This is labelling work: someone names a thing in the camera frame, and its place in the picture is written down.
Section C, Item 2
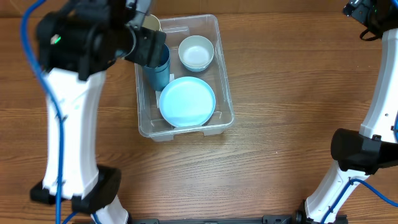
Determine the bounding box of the cream cup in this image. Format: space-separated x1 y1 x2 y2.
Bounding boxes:
142 14 162 31

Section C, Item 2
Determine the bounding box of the blue cup bottom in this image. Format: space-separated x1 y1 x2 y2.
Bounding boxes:
143 44 170 75

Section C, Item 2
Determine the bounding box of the blue cup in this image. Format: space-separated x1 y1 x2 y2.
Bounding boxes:
143 44 170 75
144 70 170 91

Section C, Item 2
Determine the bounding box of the blue cup top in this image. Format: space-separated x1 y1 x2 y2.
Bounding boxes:
144 70 170 91

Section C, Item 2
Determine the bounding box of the grey bowl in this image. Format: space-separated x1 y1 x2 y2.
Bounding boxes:
178 35 215 68

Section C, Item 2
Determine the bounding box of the light blue plate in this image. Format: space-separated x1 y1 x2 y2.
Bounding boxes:
159 77 216 128

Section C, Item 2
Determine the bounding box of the clear plastic storage bin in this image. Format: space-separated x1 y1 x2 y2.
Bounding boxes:
135 14 235 142

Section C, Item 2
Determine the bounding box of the light blue bowl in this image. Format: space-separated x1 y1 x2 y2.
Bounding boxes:
184 64 209 72

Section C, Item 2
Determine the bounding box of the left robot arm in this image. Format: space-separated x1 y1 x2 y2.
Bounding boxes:
20 0 166 223

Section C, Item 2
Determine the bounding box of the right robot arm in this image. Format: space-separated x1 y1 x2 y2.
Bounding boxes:
290 0 397 223

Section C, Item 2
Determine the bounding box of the white label in bin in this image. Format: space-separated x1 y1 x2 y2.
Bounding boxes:
155 73 175 108

